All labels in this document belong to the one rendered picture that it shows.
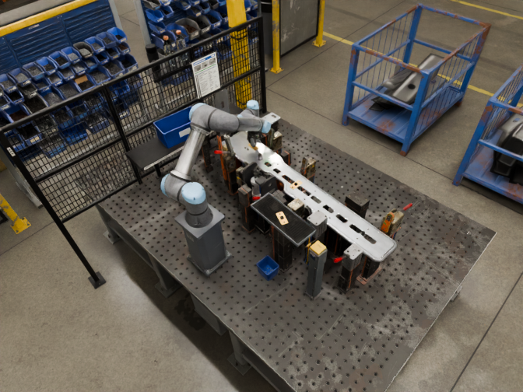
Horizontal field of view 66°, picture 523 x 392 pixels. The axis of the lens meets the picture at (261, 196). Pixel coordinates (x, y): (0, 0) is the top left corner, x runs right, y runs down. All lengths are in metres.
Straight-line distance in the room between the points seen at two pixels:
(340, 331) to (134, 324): 1.63
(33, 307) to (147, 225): 1.27
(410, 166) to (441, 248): 1.66
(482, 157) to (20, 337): 4.22
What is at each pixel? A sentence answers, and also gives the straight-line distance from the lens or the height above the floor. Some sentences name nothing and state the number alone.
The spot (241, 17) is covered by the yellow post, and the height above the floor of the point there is 1.58.
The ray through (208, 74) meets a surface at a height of 1.30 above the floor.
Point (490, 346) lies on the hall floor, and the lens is 3.39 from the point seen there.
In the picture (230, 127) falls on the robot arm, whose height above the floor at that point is 1.53.
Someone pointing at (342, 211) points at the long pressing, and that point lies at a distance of 2.43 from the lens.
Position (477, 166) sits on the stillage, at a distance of 4.27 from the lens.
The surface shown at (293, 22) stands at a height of 0.52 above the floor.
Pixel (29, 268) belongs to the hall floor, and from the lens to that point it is 3.98.
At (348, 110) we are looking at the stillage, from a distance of 4.52.
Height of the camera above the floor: 2.84
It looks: 48 degrees down
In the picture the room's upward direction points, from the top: 4 degrees counter-clockwise
